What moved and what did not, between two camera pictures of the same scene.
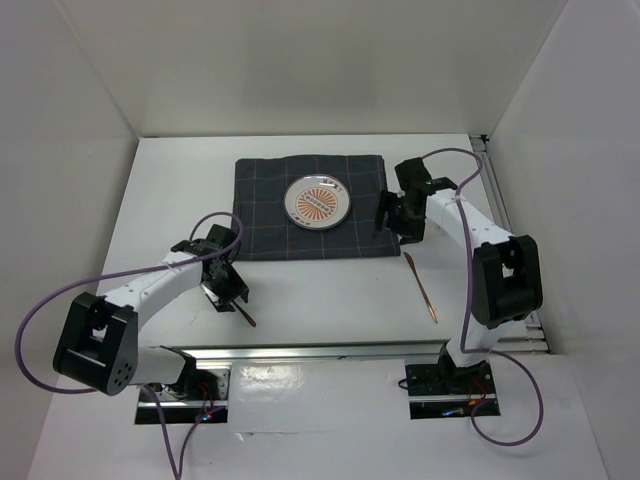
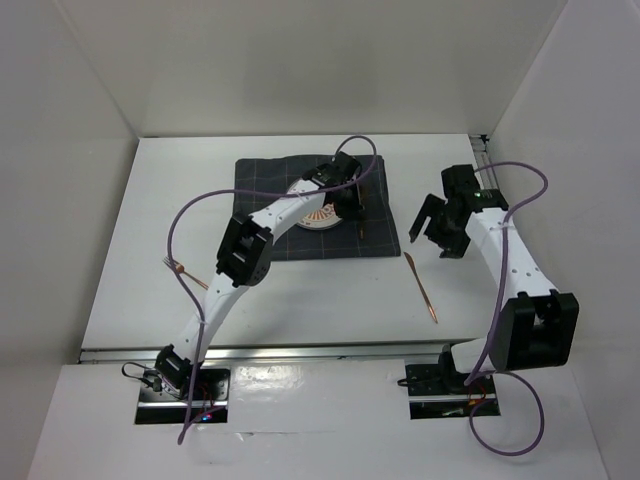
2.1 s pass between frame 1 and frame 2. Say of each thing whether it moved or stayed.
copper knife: stayed
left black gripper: moved
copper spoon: moved
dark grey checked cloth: stayed
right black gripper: moved
